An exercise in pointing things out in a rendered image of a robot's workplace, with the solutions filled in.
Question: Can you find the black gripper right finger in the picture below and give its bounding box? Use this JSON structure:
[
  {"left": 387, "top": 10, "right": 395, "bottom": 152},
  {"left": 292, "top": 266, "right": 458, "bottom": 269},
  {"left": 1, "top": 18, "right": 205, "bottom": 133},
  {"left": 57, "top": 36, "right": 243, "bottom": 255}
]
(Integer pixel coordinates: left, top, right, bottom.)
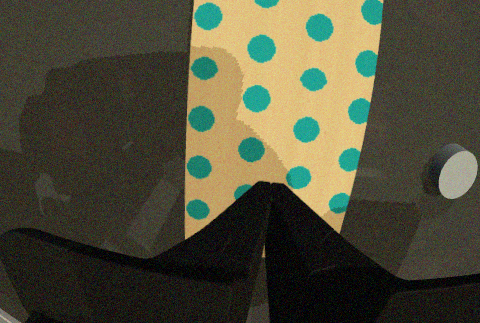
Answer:
[{"left": 264, "top": 182, "right": 480, "bottom": 323}]

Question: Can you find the tan strip with teal polka dots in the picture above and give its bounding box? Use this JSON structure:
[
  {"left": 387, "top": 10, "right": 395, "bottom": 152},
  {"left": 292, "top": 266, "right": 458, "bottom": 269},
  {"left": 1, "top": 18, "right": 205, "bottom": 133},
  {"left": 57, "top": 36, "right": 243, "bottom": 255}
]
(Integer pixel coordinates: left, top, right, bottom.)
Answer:
[{"left": 184, "top": 0, "right": 384, "bottom": 240}]

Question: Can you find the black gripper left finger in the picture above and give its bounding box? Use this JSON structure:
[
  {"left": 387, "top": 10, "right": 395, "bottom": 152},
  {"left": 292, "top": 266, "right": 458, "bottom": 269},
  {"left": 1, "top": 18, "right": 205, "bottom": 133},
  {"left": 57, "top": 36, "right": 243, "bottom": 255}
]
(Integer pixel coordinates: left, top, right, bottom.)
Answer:
[{"left": 0, "top": 180, "right": 273, "bottom": 323}]

